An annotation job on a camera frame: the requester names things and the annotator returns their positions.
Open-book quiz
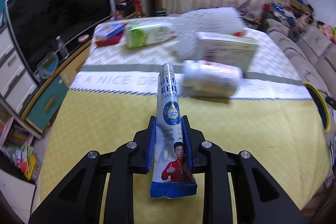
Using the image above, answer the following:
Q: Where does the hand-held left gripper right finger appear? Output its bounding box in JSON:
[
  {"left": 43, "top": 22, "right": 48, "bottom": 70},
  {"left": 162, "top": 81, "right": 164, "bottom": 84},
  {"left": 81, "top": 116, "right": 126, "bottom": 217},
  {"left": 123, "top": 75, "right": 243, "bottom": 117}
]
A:
[{"left": 181, "top": 115, "right": 306, "bottom": 224}]

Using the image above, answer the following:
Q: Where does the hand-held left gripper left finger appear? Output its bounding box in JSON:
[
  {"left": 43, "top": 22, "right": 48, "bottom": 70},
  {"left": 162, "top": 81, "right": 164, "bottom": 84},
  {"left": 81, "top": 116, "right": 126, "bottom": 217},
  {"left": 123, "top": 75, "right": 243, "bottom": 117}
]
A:
[{"left": 28, "top": 116, "right": 158, "bottom": 224}]

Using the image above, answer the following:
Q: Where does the chevron patterned tablecloth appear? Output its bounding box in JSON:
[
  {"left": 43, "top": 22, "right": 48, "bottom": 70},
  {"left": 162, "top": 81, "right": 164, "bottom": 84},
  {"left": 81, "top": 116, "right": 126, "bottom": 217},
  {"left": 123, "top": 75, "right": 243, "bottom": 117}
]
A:
[{"left": 70, "top": 14, "right": 310, "bottom": 98}]

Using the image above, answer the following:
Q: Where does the teal and wood television cabinet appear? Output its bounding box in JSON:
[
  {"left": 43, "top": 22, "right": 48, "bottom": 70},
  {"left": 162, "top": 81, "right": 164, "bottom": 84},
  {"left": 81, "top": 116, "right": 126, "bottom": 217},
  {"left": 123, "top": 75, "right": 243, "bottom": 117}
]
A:
[{"left": 21, "top": 17, "right": 111, "bottom": 139}]

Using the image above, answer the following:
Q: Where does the pile of colourful packets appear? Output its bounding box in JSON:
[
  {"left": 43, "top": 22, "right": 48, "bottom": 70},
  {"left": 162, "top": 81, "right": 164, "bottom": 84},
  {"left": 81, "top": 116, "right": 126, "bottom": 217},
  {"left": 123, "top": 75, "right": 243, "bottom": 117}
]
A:
[{"left": 0, "top": 119, "right": 42, "bottom": 180}]

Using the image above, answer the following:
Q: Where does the red and blue box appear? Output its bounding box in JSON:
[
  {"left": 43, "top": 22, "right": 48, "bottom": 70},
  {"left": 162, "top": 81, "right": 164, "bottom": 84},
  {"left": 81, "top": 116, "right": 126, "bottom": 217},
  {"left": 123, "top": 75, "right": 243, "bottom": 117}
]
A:
[{"left": 94, "top": 22, "right": 126, "bottom": 46}]

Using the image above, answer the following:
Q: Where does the black flat television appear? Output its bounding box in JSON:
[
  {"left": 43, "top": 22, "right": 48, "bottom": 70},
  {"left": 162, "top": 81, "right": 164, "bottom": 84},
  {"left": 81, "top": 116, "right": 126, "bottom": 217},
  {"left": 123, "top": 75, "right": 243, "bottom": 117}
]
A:
[{"left": 5, "top": 0, "right": 112, "bottom": 75}]

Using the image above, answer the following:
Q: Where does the blue and white sachet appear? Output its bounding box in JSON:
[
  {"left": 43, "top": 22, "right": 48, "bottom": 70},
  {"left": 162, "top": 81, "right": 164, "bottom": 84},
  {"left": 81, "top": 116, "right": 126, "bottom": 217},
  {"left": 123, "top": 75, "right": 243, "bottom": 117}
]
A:
[{"left": 150, "top": 63, "right": 197, "bottom": 199}]

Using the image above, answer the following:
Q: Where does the beige sofa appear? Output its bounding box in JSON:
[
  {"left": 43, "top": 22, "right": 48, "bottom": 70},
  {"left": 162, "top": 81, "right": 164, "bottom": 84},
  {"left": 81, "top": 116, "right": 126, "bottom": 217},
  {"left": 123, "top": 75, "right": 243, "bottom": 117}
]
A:
[{"left": 265, "top": 18, "right": 336, "bottom": 98}]

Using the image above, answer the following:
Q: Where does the stack of cardboard boxes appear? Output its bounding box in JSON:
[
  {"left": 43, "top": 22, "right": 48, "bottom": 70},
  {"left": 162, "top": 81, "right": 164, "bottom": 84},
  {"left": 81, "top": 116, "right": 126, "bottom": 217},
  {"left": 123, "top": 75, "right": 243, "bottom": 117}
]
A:
[{"left": 115, "top": 0, "right": 146, "bottom": 17}]

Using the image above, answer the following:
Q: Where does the yellow-rimmed black bin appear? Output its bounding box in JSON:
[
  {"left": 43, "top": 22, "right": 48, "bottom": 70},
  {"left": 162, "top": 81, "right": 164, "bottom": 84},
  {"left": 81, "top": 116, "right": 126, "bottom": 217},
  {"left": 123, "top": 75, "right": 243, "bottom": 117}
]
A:
[{"left": 303, "top": 81, "right": 331, "bottom": 132}]

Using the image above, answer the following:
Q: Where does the small dark bottle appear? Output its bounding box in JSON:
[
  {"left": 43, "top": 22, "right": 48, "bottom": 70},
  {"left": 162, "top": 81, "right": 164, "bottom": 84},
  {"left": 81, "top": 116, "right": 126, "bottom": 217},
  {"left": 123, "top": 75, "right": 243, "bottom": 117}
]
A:
[{"left": 55, "top": 35, "right": 69, "bottom": 59}]

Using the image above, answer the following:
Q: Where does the yellow checked tablecloth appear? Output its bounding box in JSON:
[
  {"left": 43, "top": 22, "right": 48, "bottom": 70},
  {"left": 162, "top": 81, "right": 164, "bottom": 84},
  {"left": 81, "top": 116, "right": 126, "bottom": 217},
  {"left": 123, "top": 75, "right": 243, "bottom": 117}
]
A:
[{"left": 39, "top": 88, "right": 331, "bottom": 214}]

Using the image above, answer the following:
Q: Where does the white paper towel pack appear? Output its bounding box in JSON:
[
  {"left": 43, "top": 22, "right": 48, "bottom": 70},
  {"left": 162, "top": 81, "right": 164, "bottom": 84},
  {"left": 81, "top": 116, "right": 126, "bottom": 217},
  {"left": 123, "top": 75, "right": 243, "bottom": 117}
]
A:
[{"left": 172, "top": 7, "right": 246, "bottom": 62}]

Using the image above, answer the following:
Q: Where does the pile of stuffed toys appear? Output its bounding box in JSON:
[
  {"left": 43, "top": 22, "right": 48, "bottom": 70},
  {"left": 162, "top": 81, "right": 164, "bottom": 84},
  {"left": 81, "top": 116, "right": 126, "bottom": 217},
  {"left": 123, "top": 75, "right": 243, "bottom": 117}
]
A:
[{"left": 260, "top": 0, "right": 336, "bottom": 43}]

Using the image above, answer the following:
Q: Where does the white plastic bottle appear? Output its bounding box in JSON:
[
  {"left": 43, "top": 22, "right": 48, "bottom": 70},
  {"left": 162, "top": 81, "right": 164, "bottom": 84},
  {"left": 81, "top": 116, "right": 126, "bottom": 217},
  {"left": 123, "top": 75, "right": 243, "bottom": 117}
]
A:
[{"left": 181, "top": 60, "right": 243, "bottom": 97}]

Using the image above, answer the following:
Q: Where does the glass bowl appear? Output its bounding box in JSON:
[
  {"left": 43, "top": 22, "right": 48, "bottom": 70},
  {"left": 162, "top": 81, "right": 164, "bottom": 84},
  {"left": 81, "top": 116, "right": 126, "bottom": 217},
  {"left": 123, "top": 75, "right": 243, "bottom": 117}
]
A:
[{"left": 35, "top": 52, "right": 59, "bottom": 77}]

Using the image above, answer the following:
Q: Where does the white and green box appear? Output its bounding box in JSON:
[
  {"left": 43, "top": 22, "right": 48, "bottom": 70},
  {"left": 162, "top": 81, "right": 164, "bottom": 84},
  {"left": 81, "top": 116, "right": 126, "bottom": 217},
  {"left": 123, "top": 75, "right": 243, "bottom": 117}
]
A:
[{"left": 196, "top": 32, "right": 259, "bottom": 72}]

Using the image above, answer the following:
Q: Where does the green and white carton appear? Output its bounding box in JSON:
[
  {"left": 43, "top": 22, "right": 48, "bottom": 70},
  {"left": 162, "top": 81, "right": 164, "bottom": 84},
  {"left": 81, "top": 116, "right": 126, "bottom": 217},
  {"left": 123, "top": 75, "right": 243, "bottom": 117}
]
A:
[{"left": 125, "top": 22, "right": 176, "bottom": 49}]

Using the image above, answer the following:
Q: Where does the white drawer unit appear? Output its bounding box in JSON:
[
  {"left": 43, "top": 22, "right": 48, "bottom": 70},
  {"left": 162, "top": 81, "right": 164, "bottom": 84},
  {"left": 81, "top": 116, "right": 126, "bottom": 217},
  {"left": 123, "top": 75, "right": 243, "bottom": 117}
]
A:
[{"left": 0, "top": 27, "right": 37, "bottom": 114}]

